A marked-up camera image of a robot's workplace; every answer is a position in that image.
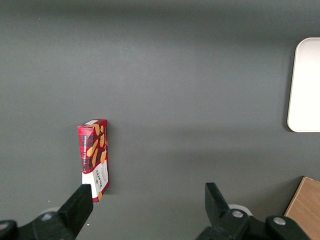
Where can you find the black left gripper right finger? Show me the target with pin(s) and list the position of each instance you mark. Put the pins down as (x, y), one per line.
(220, 215)

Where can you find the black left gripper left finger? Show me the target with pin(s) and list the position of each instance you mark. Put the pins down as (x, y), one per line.
(70, 217)

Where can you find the cream rectangular plastic tray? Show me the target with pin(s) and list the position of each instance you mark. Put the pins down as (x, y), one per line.
(307, 87)

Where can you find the red tartan shortbread cookie box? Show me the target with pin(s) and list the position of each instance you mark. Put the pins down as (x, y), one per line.
(95, 150)

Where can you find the wooden two-drawer cabinet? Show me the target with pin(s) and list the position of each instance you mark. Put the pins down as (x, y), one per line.
(307, 200)

